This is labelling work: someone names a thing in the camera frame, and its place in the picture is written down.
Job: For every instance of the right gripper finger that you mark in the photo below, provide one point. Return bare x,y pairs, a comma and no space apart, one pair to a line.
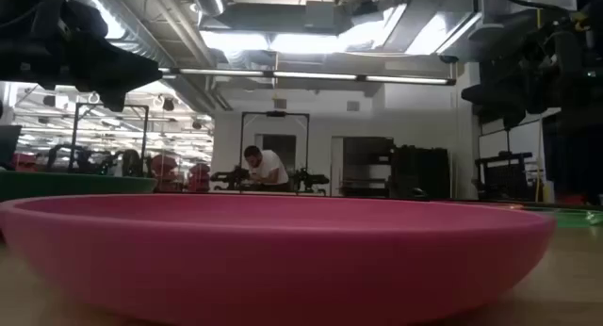
514,119
513,88

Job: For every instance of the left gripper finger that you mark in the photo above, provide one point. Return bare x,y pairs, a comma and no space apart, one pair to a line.
108,62
115,99

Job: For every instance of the dark green plastic plate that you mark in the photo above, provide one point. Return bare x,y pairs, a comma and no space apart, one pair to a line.
70,187

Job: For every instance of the pink plastic plate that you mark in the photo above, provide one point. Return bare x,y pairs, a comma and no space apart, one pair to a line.
282,260

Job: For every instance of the background black robot arm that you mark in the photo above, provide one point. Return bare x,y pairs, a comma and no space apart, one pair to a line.
308,180
231,177

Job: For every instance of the red machine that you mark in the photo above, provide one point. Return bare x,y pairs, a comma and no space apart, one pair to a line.
200,175
162,168

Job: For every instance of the red bin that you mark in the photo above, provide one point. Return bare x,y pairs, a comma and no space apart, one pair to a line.
571,199

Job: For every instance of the black cabinet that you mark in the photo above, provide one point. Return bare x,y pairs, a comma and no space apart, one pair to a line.
419,173

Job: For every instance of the seated person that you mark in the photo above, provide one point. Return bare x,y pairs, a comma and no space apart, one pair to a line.
268,168

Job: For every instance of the long ceiling light fixture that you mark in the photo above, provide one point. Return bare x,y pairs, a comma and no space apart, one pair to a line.
311,75

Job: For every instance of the grey ceiling box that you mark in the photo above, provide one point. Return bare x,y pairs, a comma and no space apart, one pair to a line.
320,16

